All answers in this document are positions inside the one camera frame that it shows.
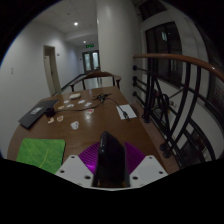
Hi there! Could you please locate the wooden armchair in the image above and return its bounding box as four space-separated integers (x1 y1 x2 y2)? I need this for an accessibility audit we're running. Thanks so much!
69 70 122 93

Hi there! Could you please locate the black railing with wooden handrail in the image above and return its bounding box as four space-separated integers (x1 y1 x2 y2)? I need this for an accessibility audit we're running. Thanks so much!
132 53 224 169

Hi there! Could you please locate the black closed laptop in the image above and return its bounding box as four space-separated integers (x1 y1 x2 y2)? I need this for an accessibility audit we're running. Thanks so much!
18 99 60 130

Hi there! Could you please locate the white card with dark print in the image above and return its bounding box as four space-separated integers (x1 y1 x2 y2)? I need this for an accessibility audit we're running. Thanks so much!
69 120 80 130

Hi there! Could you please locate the small white box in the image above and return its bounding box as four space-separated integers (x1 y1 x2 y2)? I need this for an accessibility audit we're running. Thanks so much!
68 92 82 100

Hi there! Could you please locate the white doorway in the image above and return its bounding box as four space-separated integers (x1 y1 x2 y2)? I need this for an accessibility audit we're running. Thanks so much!
43 45 63 97

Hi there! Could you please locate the white paper sheet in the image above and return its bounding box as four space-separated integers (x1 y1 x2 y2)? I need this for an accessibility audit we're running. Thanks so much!
116 104 138 120

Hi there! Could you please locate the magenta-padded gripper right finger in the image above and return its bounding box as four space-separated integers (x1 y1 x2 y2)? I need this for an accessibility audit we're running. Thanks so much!
123 141 169 187

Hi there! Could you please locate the dark-framed window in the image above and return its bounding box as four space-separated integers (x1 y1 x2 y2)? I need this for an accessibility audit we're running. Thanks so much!
144 21 186 88

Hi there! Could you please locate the black cable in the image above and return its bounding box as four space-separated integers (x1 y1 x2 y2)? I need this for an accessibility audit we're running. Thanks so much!
54 93 130 120

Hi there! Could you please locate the small black box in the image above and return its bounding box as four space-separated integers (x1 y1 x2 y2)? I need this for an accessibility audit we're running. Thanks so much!
44 107 56 118

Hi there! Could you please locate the black computer mouse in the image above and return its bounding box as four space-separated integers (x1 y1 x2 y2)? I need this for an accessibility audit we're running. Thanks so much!
91 130 131 188

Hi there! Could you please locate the green mouse pad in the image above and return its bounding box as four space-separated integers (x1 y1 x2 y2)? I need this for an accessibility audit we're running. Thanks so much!
15 137 67 175

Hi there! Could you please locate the glass double door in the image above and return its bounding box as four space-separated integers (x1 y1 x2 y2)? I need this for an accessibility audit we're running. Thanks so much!
82 50 101 73

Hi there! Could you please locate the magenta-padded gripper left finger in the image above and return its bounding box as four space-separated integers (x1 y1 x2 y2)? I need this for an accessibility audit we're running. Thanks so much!
54 141 101 187

